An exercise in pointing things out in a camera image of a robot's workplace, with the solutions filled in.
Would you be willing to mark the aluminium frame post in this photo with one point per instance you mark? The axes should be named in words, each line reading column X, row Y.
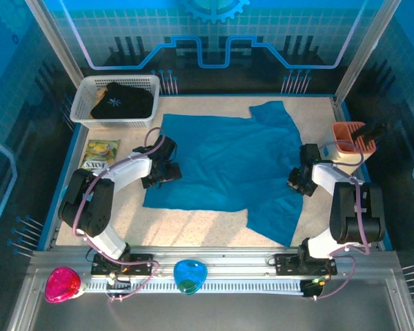
column 362, row 48
column 55, row 41

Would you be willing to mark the tan folded cloth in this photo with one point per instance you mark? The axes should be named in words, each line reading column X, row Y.
column 101, row 94

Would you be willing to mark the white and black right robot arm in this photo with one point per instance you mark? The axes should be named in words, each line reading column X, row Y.
column 326, row 176

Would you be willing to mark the black t-shirt with blue print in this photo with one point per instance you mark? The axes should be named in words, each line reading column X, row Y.
column 124, row 103

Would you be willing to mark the beige utensil holder orange top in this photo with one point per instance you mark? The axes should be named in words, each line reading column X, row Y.
column 352, row 155

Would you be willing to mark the aluminium front rail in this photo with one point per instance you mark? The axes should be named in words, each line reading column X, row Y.
column 227, row 255

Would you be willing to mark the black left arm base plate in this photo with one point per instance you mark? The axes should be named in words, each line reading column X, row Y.
column 141, row 263

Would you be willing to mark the green yellow snack bag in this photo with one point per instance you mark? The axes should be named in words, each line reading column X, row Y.
column 100, row 155

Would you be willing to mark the pink translucent plastic container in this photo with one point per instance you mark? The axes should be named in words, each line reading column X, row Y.
column 62, row 285

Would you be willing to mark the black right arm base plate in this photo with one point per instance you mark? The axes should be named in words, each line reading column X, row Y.
column 284, row 263

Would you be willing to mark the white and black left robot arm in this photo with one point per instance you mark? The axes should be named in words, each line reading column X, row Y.
column 131, row 172

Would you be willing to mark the blue translucent plastic container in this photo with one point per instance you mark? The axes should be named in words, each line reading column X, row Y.
column 189, row 277

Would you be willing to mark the white plastic mesh basket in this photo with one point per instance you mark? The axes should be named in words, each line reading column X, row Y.
column 81, row 110

